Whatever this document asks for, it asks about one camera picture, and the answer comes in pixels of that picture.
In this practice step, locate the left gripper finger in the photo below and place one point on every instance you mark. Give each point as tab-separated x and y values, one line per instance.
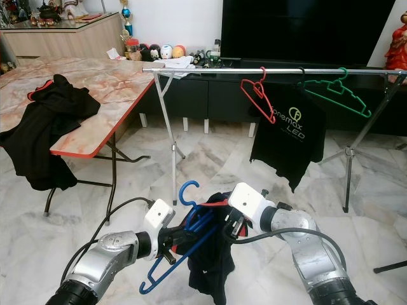
167	256

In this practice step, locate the blue plastic clothes hanger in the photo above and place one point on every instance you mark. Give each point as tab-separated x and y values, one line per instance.
197	216

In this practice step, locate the navy shirt with red trim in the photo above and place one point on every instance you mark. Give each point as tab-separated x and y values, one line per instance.
213	267

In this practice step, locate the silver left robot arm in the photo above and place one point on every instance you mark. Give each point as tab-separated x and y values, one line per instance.
102	254

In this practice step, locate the red plastic clothes hanger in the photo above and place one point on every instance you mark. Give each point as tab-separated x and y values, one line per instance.
273	119

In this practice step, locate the green plastic clothes hanger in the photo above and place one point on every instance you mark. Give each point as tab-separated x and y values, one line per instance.
367	113

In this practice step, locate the black printed t-shirt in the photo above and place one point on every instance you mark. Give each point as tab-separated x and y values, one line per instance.
289	136

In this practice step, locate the black television cabinet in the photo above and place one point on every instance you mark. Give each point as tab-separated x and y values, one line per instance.
203	101

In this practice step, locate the marble pattern folding table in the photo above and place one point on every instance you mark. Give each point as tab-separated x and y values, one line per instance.
114	95

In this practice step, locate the black crumpled garment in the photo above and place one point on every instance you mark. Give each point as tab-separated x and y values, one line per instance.
48	136

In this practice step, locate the silver metal clothes rack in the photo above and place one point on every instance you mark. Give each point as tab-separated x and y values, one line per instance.
203	70

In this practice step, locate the white paper stack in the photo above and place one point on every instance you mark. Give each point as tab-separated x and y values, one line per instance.
178	61

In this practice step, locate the orange round toy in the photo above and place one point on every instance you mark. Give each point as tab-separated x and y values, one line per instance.
179	51

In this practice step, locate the white round toy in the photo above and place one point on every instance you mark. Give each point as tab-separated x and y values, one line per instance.
166	51

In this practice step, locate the black round toy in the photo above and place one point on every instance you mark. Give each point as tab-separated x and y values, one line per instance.
151	52

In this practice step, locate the red lidded jar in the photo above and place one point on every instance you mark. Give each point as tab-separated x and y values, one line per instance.
133	49

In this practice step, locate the pink tissue box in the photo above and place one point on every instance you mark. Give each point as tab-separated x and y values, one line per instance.
116	53

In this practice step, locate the black flat television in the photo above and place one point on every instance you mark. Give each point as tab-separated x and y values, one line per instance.
305	32

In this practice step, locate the blue and gold trophy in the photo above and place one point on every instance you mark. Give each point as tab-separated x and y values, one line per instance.
127	18

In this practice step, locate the light wooden sideboard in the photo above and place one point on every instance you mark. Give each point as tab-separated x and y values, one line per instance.
57	43

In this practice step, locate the red laughing Buddha statue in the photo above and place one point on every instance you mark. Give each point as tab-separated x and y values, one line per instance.
397	44

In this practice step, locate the white robed figurine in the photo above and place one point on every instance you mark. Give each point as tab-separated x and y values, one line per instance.
74	7

